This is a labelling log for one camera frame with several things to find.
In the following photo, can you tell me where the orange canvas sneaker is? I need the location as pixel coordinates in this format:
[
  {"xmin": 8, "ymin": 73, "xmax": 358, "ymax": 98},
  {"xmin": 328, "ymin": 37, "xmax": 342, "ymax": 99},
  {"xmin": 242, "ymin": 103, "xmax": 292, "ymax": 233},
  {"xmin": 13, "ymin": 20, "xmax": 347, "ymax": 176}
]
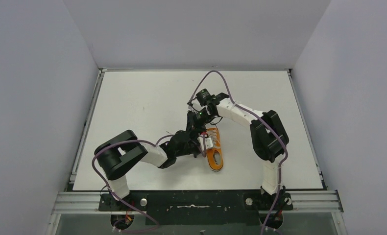
[{"xmin": 206, "ymin": 127, "xmax": 223, "ymax": 171}]

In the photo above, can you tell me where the cream shoelace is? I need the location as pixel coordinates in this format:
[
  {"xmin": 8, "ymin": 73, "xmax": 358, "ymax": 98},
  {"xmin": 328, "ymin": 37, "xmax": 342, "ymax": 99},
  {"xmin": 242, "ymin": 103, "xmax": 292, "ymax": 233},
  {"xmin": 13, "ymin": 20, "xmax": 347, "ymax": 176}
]
[{"xmin": 162, "ymin": 128, "xmax": 221, "ymax": 157}]

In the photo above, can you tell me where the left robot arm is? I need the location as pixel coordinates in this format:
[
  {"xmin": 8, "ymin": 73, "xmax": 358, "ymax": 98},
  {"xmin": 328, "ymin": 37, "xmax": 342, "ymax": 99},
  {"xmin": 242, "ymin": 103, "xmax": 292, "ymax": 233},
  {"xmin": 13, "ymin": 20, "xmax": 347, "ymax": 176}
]
[{"xmin": 91, "ymin": 128, "xmax": 205, "ymax": 209}]

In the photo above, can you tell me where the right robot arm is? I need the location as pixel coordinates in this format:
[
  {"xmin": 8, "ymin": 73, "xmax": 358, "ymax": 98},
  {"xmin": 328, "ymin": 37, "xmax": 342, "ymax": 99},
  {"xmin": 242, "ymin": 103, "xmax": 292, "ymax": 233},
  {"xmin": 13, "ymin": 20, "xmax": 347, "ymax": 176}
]
[{"xmin": 187, "ymin": 89, "xmax": 289, "ymax": 209}]

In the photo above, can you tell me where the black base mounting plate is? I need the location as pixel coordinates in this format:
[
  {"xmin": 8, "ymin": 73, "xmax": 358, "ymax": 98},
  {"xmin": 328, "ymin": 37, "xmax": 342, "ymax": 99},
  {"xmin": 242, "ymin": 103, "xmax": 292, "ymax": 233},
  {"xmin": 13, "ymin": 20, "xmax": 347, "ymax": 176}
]
[{"xmin": 98, "ymin": 189, "xmax": 293, "ymax": 226}]

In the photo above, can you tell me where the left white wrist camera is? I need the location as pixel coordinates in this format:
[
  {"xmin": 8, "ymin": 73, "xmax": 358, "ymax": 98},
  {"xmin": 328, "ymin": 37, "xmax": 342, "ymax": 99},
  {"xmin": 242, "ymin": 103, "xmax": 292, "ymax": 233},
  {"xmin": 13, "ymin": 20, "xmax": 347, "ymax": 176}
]
[{"xmin": 197, "ymin": 136, "xmax": 215, "ymax": 151}]

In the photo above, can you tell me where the aluminium front rail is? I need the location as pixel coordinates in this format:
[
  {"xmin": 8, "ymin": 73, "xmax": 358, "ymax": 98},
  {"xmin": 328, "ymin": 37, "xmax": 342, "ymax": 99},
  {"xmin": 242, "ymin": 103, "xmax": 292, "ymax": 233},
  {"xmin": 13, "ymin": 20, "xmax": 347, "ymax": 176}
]
[{"xmin": 52, "ymin": 190, "xmax": 343, "ymax": 214}]

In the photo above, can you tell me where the aluminium right table rail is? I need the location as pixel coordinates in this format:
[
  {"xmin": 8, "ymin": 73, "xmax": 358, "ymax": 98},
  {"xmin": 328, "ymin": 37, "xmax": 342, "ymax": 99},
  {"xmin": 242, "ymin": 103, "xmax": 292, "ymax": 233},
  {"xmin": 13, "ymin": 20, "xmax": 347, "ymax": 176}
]
[{"xmin": 287, "ymin": 69, "xmax": 328, "ymax": 190}]

